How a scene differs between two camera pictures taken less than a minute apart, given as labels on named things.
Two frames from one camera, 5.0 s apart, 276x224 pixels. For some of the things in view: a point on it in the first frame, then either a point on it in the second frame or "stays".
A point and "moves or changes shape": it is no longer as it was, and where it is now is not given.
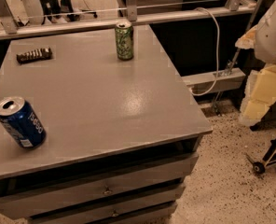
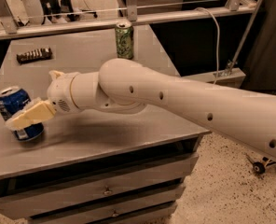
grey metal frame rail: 2,24 stays
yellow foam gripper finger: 247,41 -> 56,74
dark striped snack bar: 40,54 stays
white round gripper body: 272,36 -> 59,92
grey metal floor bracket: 227,80 stays
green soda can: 124,40 stays
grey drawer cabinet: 122,136 stays
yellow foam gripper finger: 263,87 -> 36,110
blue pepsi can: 21,121 moves or changes shape
